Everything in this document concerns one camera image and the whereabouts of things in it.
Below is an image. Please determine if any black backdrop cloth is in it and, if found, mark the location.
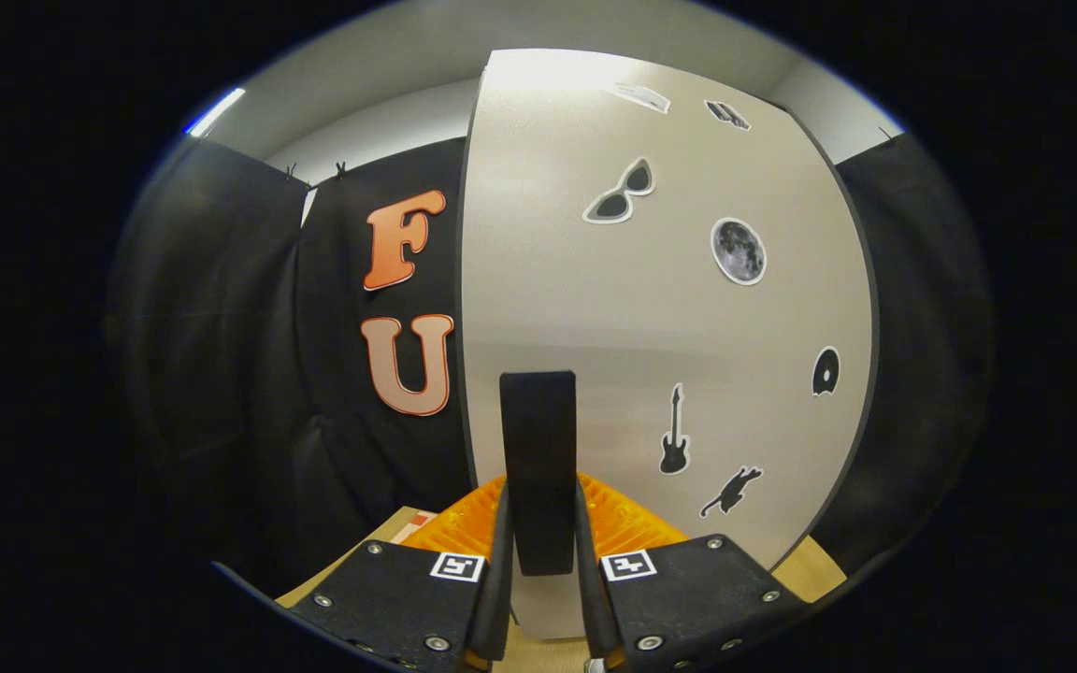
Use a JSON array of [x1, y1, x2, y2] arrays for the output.
[[104, 131, 998, 599]]

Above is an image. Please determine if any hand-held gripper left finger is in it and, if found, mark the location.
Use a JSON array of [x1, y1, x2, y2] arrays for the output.
[[275, 472, 514, 673]]

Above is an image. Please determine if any beige book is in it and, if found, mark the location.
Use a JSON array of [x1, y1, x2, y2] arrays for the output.
[[387, 507, 441, 546]]

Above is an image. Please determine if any black door handle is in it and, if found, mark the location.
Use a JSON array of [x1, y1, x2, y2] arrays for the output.
[[499, 370, 579, 578]]

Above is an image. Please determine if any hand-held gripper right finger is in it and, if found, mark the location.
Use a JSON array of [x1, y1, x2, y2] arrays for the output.
[[574, 472, 811, 673]]

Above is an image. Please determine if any long ceiling light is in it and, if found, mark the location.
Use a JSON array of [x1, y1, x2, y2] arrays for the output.
[[185, 87, 248, 138]]

